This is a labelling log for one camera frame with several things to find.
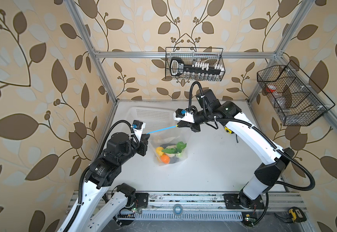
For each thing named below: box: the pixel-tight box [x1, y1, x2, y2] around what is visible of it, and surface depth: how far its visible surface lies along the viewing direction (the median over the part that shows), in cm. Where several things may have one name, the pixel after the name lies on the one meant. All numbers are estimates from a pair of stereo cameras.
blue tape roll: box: [172, 203, 183, 217], surface depth 74 cm
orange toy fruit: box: [160, 154, 170, 165], surface depth 82 cm
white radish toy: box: [175, 149, 184, 159], surface depth 80 cm
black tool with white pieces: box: [169, 57, 225, 76], surface depth 84 cm
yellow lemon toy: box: [155, 146, 165, 157], surface depth 82 cm
